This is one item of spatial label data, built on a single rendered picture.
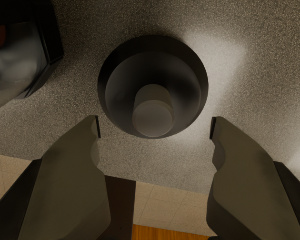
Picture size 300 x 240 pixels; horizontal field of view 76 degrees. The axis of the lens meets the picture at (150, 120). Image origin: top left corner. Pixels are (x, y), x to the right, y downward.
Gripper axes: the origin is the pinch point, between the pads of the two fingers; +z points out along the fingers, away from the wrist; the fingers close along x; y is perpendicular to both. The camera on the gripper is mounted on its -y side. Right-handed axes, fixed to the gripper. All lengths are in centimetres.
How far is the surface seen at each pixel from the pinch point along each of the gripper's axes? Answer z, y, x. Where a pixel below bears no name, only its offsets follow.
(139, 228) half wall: 97, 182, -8
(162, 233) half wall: 95, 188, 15
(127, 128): 2.6, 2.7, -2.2
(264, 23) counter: 6.2, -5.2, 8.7
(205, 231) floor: 100, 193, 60
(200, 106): 2.8, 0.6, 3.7
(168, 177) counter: 6.2, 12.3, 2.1
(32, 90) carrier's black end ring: 3.4, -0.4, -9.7
